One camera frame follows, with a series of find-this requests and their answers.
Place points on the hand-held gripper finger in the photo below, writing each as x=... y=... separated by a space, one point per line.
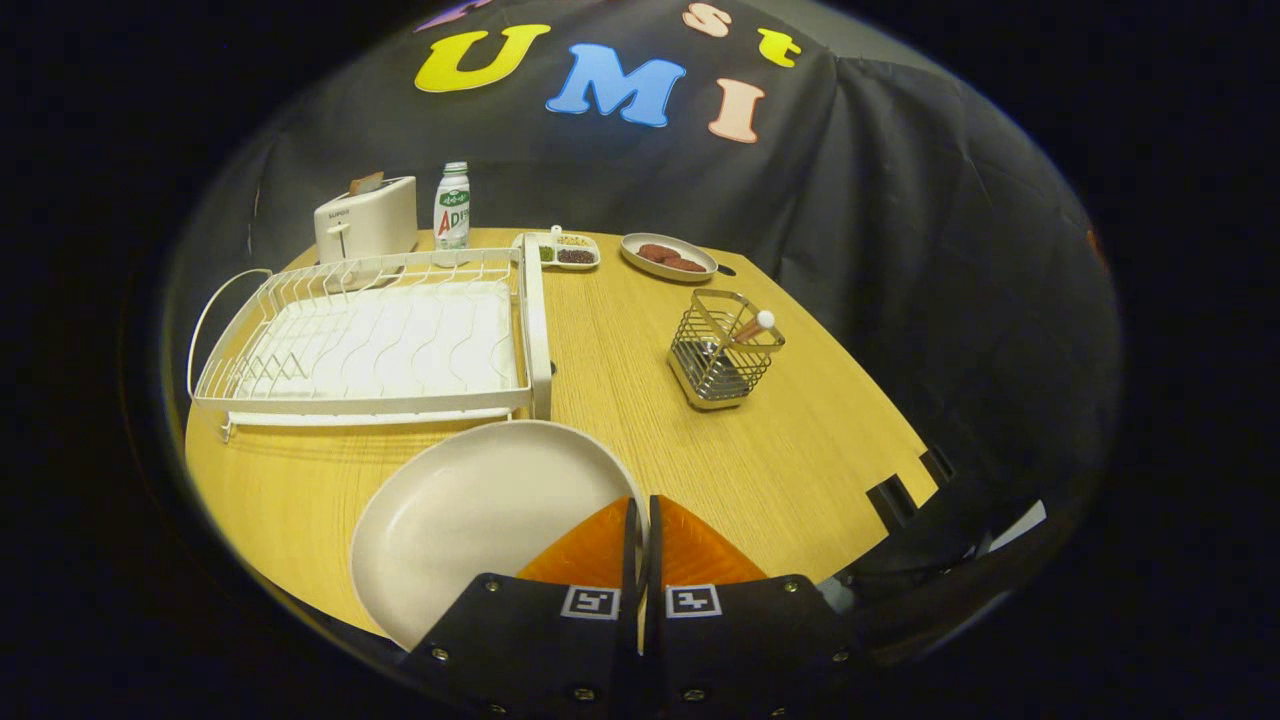
x=634 y=580
x=654 y=580

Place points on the small oval plate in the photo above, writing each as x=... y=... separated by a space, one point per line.
x=640 y=262

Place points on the white divided dish with grains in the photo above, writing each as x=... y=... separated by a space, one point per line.
x=570 y=255

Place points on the beige round plate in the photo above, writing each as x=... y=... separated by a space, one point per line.
x=470 y=520

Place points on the red meat patty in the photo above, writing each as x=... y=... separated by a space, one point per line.
x=658 y=252
x=688 y=264

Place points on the white toaster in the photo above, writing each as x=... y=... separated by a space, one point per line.
x=370 y=220

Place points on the toast bread slice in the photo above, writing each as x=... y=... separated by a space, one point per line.
x=367 y=183

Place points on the black backdrop cloth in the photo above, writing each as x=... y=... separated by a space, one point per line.
x=900 y=200

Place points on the white green label bottle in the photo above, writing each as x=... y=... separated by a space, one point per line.
x=452 y=210

